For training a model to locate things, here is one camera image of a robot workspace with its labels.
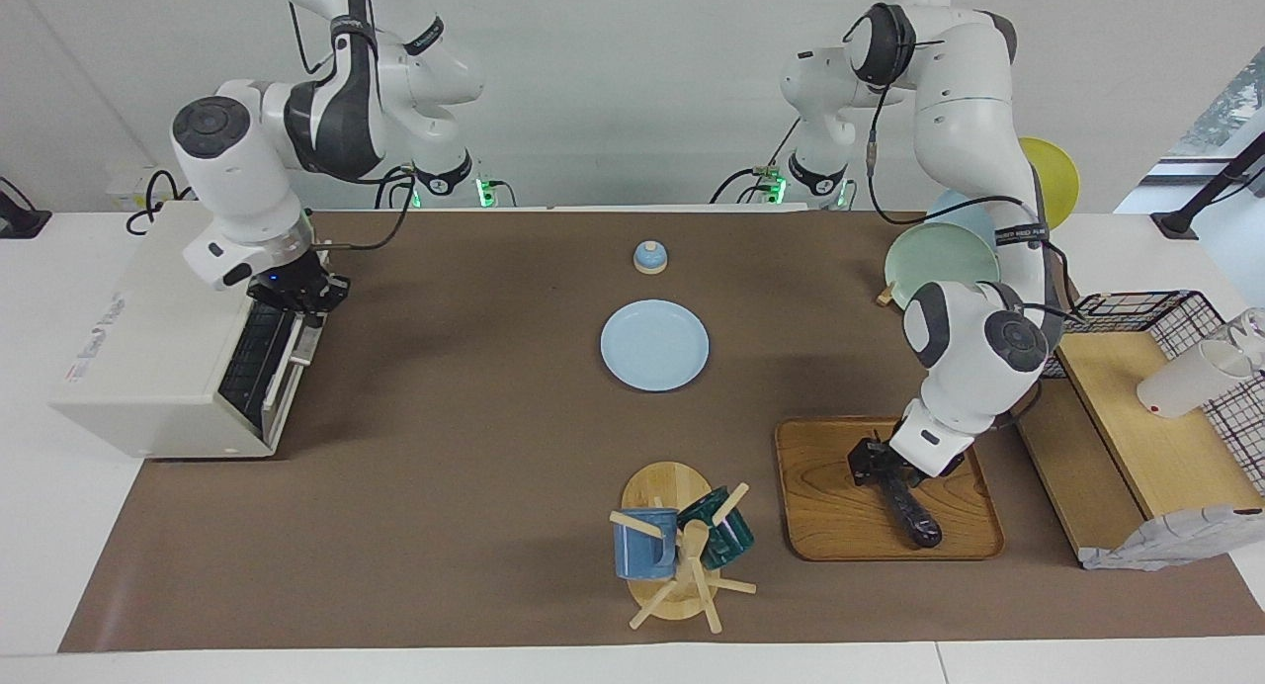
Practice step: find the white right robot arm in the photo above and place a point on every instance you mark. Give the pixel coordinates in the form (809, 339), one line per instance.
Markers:
(237, 180)

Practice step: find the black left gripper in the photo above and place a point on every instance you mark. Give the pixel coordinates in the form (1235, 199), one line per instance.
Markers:
(875, 457)

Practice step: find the wooden plate rack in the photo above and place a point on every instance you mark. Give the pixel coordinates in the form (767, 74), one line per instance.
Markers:
(885, 295)

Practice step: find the window with frame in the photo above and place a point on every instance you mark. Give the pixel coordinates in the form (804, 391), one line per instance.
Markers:
(1230, 101)

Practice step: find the dark green mug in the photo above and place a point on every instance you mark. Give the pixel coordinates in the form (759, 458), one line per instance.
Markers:
(731, 541)

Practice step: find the yellow plate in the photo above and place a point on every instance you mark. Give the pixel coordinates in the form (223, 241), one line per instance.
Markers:
(1053, 175)

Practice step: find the brown table mat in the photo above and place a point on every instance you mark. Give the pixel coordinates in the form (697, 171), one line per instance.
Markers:
(455, 486)

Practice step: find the dark purple eggplant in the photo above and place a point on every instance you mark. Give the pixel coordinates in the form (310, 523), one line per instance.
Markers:
(917, 521)

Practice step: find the blue mug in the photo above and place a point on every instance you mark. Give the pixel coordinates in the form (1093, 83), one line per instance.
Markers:
(642, 555)

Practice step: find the wooden serving tray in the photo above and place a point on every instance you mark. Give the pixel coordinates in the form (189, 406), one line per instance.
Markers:
(840, 516)

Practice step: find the clear glass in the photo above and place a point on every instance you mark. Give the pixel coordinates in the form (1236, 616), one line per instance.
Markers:
(1250, 333)

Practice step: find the white wall box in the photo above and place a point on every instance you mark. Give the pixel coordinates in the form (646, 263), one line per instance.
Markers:
(124, 185)

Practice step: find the white plastic cup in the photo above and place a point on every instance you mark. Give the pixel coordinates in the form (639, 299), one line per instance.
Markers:
(1181, 387)

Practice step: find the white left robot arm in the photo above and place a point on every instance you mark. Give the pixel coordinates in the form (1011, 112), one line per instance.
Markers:
(964, 101)

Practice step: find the white toaster oven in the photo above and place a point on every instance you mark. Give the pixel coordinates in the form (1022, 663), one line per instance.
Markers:
(148, 348)

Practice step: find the wooden step shelf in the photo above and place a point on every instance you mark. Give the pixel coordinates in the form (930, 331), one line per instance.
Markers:
(1156, 457)

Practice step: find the small blue dome knob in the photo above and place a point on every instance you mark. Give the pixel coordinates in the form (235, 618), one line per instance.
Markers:
(649, 260)

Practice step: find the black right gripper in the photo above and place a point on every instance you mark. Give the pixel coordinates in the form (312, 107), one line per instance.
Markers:
(296, 284)

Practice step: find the pale green plate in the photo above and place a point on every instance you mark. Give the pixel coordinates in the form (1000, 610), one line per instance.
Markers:
(934, 259)

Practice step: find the black clamp mount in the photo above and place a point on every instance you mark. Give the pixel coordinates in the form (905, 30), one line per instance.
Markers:
(20, 219)

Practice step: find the wooden mug tree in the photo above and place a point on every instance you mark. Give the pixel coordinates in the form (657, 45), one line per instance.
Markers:
(667, 486)

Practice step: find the grey patterned cloth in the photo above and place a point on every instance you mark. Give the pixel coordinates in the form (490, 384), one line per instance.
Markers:
(1176, 541)

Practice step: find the light blue plate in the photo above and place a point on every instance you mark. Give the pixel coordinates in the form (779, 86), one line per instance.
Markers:
(654, 346)

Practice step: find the pale blue racked plate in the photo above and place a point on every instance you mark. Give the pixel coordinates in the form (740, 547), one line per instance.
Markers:
(954, 210)

